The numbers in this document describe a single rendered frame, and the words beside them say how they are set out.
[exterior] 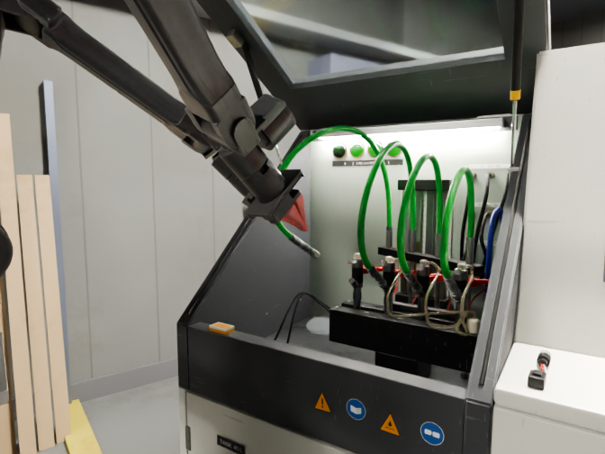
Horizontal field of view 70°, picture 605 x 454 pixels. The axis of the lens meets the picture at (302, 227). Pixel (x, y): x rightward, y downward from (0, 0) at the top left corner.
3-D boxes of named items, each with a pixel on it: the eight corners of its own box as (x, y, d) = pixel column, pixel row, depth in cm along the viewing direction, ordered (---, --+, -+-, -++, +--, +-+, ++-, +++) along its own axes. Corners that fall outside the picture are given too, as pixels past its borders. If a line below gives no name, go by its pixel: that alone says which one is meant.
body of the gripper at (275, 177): (307, 177, 71) (283, 142, 67) (274, 222, 68) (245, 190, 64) (283, 177, 76) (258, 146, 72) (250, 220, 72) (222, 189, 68)
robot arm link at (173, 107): (13, 29, 83) (6, -1, 73) (32, 8, 85) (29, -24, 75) (202, 160, 99) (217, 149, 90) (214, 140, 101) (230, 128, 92)
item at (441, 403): (189, 391, 102) (187, 325, 100) (203, 384, 106) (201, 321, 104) (460, 494, 69) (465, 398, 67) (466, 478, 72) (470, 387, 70)
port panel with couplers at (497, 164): (456, 269, 115) (461, 152, 112) (460, 267, 118) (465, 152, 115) (510, 275, 108) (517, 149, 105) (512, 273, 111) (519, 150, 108)
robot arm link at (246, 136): (189, 109, 61) (230, 131, 57) (243, 58, 64) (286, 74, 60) (221, 162, 71) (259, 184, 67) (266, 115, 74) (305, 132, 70)
